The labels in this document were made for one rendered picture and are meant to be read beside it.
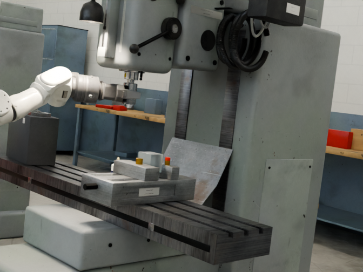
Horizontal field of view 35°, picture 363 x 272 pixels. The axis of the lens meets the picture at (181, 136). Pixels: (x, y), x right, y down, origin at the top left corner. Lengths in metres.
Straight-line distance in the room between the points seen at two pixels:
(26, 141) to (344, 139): 3.79
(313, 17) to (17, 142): 1.29
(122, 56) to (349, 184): 4.64
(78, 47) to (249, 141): 7.45
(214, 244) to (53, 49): 7.83
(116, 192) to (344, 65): 4.87
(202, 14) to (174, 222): 0.73
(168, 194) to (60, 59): 7.46
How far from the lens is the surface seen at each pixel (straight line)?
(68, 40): 9.27
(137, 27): 1.82
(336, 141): 5.64
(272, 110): 2.12
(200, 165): 2.14
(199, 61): 1.98
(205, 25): 1.99
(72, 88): 1.87
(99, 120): 9.20
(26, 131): 2.31
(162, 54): 1.89
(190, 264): 2.06
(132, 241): 1.83
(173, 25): 1.87
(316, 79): 2.32
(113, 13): 1.87
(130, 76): 1.92
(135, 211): 1.73
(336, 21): 6.47
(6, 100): 1.71
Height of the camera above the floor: 1.27
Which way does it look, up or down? 5 degrees down
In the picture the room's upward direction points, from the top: 6 degrees clockwise
